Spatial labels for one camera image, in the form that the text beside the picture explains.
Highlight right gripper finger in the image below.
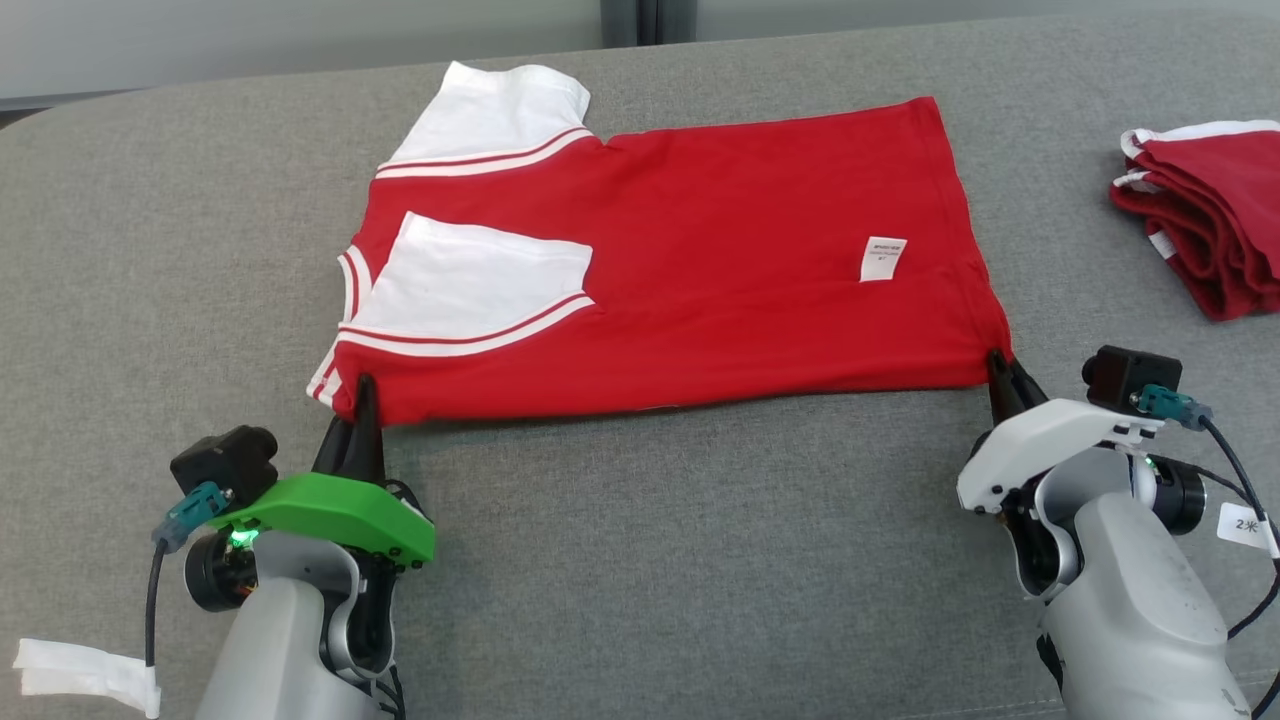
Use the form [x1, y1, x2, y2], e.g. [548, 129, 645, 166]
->
[985, 347, 1024, 427]
[1011, 361, 1050, 414]

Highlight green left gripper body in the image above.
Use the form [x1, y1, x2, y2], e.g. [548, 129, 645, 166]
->
[205, 472, 438, 569]

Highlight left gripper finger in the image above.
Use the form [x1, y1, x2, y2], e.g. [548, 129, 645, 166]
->
[312, 416, 352, 477]
[345, 374, 389, 480]

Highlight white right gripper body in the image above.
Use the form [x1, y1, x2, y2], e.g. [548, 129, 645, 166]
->
[957, 398, 1167, 516]

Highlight red shorts white trim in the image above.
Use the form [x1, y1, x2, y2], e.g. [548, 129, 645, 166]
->
[1108, 120, 1280, 323]

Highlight red shirt white sleeves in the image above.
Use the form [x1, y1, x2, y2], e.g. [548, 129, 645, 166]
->
[307, 62, 1015, 429]

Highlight white printed cable tag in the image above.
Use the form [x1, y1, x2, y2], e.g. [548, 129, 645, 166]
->
[1216, 502, 1280, 558]

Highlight white tape cable label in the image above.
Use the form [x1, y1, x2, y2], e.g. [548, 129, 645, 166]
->
[12, 637, 162, 720]

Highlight grey partition post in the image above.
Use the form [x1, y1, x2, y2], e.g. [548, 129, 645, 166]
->
[600, 0, 699, 49]

